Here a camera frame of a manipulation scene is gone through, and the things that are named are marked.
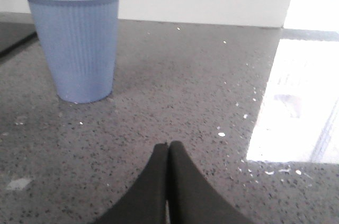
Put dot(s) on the black glass gas stove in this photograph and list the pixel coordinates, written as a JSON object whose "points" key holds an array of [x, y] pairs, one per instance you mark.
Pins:
{"points": [[15, 34]]}

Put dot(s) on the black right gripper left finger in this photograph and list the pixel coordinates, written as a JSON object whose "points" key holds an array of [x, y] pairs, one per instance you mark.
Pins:
{"points": [[145, 201]]}

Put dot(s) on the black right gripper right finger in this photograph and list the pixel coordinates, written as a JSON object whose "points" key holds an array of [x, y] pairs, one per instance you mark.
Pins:
{"points": [[191, 198]]}

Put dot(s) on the light blue ribbed cup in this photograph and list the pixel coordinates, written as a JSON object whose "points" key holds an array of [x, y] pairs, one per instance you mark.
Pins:
{"points": [[79, 41]]}

